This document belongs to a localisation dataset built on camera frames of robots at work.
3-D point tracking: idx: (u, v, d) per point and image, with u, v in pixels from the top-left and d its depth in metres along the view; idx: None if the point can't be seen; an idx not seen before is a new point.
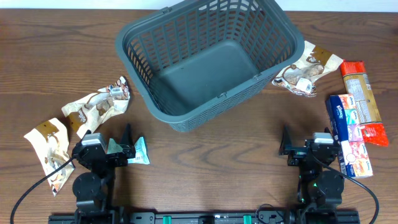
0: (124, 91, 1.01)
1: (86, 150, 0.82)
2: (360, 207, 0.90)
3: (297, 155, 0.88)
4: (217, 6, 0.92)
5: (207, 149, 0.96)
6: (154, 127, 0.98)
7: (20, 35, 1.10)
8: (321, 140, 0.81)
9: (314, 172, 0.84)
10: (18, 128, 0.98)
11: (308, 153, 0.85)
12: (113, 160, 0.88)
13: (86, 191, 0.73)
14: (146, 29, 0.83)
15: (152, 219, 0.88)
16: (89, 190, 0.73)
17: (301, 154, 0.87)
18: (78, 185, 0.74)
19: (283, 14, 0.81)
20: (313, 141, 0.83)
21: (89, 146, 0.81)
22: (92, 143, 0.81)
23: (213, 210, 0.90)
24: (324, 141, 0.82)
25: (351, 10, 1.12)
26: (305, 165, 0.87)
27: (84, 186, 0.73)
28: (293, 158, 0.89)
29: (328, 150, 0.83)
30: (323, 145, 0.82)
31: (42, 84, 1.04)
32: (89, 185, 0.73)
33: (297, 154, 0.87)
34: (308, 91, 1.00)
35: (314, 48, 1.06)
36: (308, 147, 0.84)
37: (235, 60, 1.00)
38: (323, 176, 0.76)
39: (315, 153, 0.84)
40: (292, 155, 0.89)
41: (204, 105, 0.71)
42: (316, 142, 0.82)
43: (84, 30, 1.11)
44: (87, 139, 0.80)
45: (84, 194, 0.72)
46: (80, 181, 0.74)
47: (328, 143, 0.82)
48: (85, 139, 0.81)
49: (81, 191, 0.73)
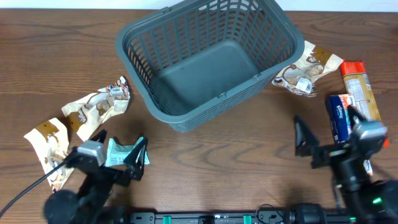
0: (124, 91, 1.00)
1: (79, 158, 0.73)
2: None
3: (333, 158, 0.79)
4: (217, 5, 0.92)
5: (207, 149, 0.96)
6: (154, 127, 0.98)
7: (20, 35, 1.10)
8: (369, 133, 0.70)
9: (354, 181, 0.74)
10: (18, 128, 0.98)
11: (354, 153, 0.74)
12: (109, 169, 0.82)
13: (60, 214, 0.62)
14: (146, 29, 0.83)
15: (152, 219, 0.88)
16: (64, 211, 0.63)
17: (336, 154, 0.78)
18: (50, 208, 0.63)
19: (283, 13, 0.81)
20: (360, 136, 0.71)
21: (84, 155, 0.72)
22: (88, 152, 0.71)
23: (213, 210, 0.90)
24: (372, 134, 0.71)
25: (351, 10, 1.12)
26: (342, 174, 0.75)
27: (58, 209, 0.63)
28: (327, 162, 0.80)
29: (379, 143, 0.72)
30: (373, 139, 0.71)
31: (42, 84, 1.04)
32: (62, 206, 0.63)
33: (331, 154, 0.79)
34: (309, 91, 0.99)
35: (314, 48, 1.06)
36: (356, 145, 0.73)
37: (235, 60, 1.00)
38: (391, 189, 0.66)
39: (360, 157, 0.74)
40: (326, 155, 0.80)
41: (204, 105, 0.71)
42: (364, 136, 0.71)
43: (84, 30, 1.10)
44: (85, 147, 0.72)
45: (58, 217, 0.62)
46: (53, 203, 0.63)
47: (379, 135, 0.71)
48: (83, 145, 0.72)
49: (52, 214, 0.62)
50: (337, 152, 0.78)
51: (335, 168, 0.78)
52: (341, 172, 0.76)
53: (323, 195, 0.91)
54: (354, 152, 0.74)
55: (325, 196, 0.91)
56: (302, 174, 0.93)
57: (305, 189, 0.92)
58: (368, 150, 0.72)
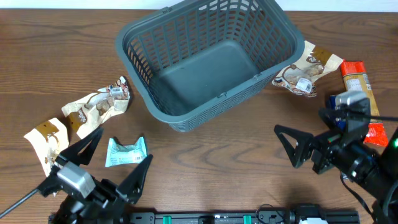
0: (124, 91, 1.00)
1: (60, 186, 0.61)
2: (360, 207, 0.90)
3: (332, 146, 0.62)
4: (217, 6, 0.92)
5: (207, 149, 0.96)
6: (154, 127, 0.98)
7: (20, 35, 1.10)
8: (352, 97, 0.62)
9: (360, 162, 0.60)
10: (18, 128, 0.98)
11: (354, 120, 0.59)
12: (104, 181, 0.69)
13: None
14: (146, 29, 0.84)
15: (152, 219, 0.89)
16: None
17: (334, 139, 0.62)
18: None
19: (283, 14, 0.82)
20: (345, 102, 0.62)
21: (65, 184, 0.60)
22: (69, 183, 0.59)
23: (212, 210, 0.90)
24: (356, 98, 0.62)
25: (351, 10, 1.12)
26: (341, 159, 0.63)
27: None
28: (324, 156, 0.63)
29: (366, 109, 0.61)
30: (359, 102, 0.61)
31: (42, 85, 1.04)
32: None
33: (329, 140, 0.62)
34: (309, 91, 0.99)
35: (314, 48, 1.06)
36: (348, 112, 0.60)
37: (234, 59, 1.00)
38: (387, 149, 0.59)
39: (359, 125, 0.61)
40: (324, 145, 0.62)
41: (204, 105, 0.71)
42: (349, 100, 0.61)
43: (84, 30, 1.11)
44: (66, 173, 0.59)
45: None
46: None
47: (364, 100, 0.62)
48: (64, 173, 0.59)
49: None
50: (334, 137, 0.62)
51: (331, 158, 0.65)
52: (339, 155, 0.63)
53: (323, 195, 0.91)
54: (352, 122, 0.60)
55: (325, 196, 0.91)
56: (302, 174, 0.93)
57: (305, 189, 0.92)
58: (361, 109, 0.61)
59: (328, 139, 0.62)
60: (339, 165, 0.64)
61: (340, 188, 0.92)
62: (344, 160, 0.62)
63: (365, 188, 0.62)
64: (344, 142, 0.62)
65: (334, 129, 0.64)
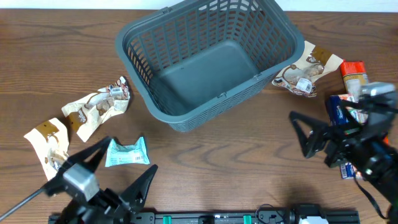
0: (124, 91, 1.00)
1: (64, 187, 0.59)
2: (360, 207, 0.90)
3: (348, 139, 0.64)
4: (217, 6, 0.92)
5: (207, 149, 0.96)
6: (154, 127, 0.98)
7: (20, 35, 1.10)
8: (379, 89, 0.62)
9: (377, 160, 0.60)
10: (18, 128, 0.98)
11: (379, 113, 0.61)
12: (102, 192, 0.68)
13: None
14: (146, 29, 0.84)
15: (152, 219, 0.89)
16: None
17: (352, 132, 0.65)
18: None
19: (283, 14, 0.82)
20: (370, 94, 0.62)
21: (69, 185, 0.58)
22: (74, 184, 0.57)
23: (213, 210, 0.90)
24: (382, 91, 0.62)
25: (351, 10, 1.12)
26: (354, 154, 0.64)
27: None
28: (337, 149, 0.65)
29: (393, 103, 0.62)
30: (386, 94, 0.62)
31: (42, 85, 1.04)
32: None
33: (347, 132, 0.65)
34: (309, 91, 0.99)
35: (314, 48, 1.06)
36: (373, 104, 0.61)
37: (235, 60, 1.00)
38: None
39: (380, 121, 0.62)
40: (342, 136, 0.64)
41: (204, 105, 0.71)
42: (374, 93, 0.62)
43: (84, 30, 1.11)
44: (73, 176, 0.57)
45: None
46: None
47: (389, 93, 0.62)
48: (69, 174, 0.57)
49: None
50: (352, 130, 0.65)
51: (345, 152, 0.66)
52: (354, 150, 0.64)
53: (323, 195, 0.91)
54: (372, 116, 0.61)
55: (325, 196, 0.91)
56: (302, 174, 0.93)
57: (305, 189, 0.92)
58: (386, 102, 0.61)
59: (346, 131, 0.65)
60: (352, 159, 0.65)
61: (340, 188, 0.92)
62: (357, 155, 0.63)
63: (377, 187, 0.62)
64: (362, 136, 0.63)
65: (354, 124, 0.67)
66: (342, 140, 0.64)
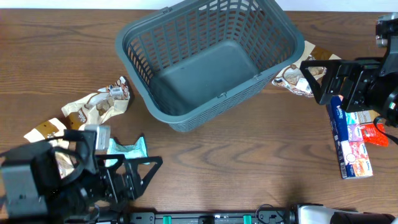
0: (124, 91, 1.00)
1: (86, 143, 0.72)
2: (360, 207, 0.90)
3: (367, 74, 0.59)
4: (217, 6, 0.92)
5: (207, 149, 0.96)
6: (154, 127, 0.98)
7: (20, 35, 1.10)
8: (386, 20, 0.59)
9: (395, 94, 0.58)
10: (18, 129, 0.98)
11: None
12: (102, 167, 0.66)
13: (22, 206, 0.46)
14: (146, 29, 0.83)
15: (152, 219, 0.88)
16: (27, 201, 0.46)
17: (370, 66, 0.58)
18: (9, 175, 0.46)
19: (283, 14, 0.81)
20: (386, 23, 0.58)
21: None
22: None
23: (213, 210, 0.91)
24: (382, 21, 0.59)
25: (351, 10, 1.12)
26: (373, 91, 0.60)
27: (21, 178, 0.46)
28: (355, 86, 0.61)
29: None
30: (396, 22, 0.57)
31: (42, 84, 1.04)
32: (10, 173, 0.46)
33: (366, 67, 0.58)
34: (308, 91, 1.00)
35: (314, 48, 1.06)
36: None
37: (235, 60, 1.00)
38: None
39: None
40: None
41: (204, 105, 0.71)
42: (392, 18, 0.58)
43: (83, 30, 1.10)
44: None
45: (17, 214, 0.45)
46: (12, 172, 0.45)
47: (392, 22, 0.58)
48: None
49: (18, 157, 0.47)
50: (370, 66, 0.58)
51: (363, 89, 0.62)
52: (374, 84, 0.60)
53: (323, 195, 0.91)
54: (395, 40, 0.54)
55: (325, 196, 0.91)
56: (302, 174, 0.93)
57: (305, 189, 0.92)
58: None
59: (364, 65, 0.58)
60: (371, 97, 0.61)
61: (340, 188, 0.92)
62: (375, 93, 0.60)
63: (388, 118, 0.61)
64: (382, 71, 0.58)
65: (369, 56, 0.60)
66: (360, 73, 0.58)
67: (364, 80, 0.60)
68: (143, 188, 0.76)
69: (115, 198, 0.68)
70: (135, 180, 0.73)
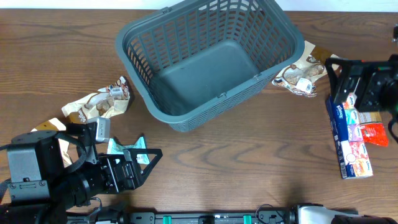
0: (124, 91, 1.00)
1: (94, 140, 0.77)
2: (359, 207, 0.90)
3: (380, 77, 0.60)
4: (217, 6, 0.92)
5: (207, 149, 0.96)
6: (154, 127, 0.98)
7: (20, 35, 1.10)
8: None
9: None
10: (18, 129, 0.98)
11: None
12: (104, 157, 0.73)
13: (26, 189, 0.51)
14: (146, 29, 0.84)
15: (152, 219, 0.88)
16: (29, 183, 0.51)
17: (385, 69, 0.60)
18: (15, 157, 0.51)
19: (283, 14, 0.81)
20: None
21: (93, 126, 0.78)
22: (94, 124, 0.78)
23: (213, 210, 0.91)
24: None
25: (351, 10, 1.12)
26: (387, 93, 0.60)
27: (25, 161, 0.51)
28: (367, 88, 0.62)
29: None
30: None
31: (42, 85, 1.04)
32: (17, 160, 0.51)
33: (379, 70, 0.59)
34: (308, 91, 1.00)
35: (314, 48, 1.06)
36: None
37: (235, 60, 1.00)
38: None
39: None
40: None
41: (204, 105, 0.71)
42: None
43: (84, 30, 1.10)
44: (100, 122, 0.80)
45: (23, 195, 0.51)
46: (18, 155, 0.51)
47: None
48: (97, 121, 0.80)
49: (24, 141, 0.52)
50: (384, 68, 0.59)
51: (378, 92, 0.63)
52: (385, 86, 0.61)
53: (323, 195, 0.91)
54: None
55: (325, 196, 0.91)
56: (302, 174, 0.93)
57: (305, 189, 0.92)
58: None
59: (377, 67, 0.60)
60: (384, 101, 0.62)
61: (340, 188, 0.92)
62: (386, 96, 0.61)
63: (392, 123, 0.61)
64: None
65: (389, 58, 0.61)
66: (372, 75, 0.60)
67: (377, 83, 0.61)
68: (143, 178, 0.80)
69: (116, 186, 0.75)
70: (136, 169, 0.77)
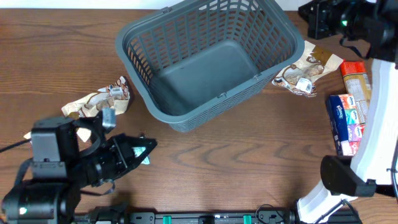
0: (124, 91, 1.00)
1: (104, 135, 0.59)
2: (359, 207, 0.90)
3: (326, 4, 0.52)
4: (217, 6, 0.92)
5: (207, 149, 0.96)
6: (154, 127, 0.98)
7: (20, 35, 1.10)
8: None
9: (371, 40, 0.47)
10: (18, 128, 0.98)
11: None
12: (111, 139, 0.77)
13: (46, 168, 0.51)
14: (145, 30, 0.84)
15: (152, 219, 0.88)
16: (49, 164, 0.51)
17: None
18: (37, 139, 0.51)
19: (284, 14, 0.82)
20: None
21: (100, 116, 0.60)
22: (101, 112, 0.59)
23: (213, 210, 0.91)
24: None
25: None
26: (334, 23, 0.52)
27: (46, 144, 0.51)
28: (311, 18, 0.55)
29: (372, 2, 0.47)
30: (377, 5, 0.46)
31: (42, 84, 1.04)
32: (38, 142, 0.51)
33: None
34: (309, 91, 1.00)
35: (314, 48, 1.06)
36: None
37: (234, 60, 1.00)
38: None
39: None
40: None
41: (204, 105, 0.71)
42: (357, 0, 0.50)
43: (84, 30, 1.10)
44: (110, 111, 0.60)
45: (41, 174, 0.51)
46: (40, 137, 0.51)
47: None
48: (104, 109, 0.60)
49: (45, 126, 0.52)
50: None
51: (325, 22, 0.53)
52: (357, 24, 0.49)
53: None
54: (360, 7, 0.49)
55: None
56: (302, 174, 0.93)
57: (305, 188, 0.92)
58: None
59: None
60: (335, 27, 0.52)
61: None
62: (340, 22, 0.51)
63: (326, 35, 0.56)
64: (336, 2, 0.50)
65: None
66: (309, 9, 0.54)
67: (323, 11, 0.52)
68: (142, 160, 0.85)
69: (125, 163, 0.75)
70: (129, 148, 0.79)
